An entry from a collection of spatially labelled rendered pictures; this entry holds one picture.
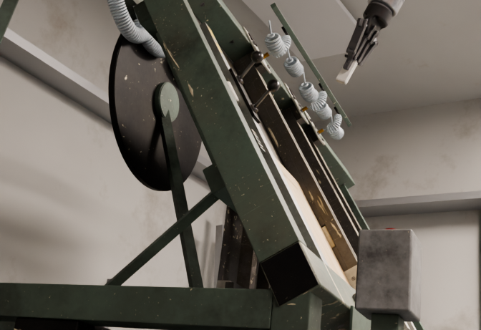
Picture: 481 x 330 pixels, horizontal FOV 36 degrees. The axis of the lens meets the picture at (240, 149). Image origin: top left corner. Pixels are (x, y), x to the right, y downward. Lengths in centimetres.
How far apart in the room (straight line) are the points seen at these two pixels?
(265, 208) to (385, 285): 35
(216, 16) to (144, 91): 67
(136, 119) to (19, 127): 162
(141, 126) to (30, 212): 164
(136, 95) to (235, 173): 137
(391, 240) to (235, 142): 48
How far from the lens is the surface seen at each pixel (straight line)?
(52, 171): 477
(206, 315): 175
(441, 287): 605
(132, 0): 311
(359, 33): 201
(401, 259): 162
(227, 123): 189
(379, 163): 657
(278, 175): 206
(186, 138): 349
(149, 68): 325
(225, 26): 271
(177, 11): 216
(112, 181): 516
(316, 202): 247
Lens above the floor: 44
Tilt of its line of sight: 22 degrees up
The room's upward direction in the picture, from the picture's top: 7 degrees clockwise
